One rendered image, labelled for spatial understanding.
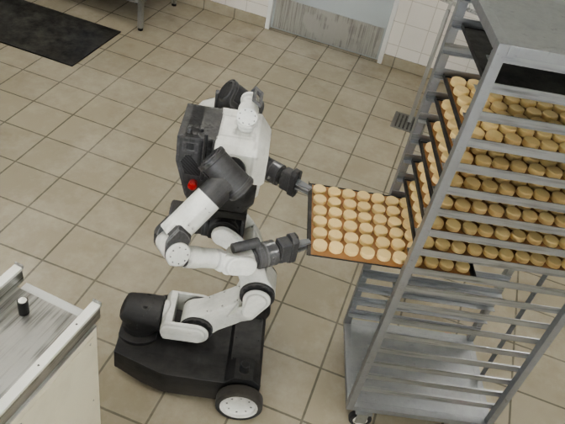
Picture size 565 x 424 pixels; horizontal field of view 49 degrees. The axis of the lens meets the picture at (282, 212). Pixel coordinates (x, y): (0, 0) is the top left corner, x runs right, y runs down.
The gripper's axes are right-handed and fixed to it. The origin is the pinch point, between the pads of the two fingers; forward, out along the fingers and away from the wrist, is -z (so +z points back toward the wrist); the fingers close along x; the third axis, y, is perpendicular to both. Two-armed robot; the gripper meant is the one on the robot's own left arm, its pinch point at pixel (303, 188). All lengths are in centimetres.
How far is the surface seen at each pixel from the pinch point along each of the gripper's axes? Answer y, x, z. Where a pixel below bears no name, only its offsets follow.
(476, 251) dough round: 0, 10, -68
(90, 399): -96, -44, 17
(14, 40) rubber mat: 105, -92, 305
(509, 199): -2, 36, -70
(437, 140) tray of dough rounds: 13, 35, -39
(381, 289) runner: 27, -55, -37
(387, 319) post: -17, -23, -51
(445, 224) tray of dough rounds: -4, 18, -55
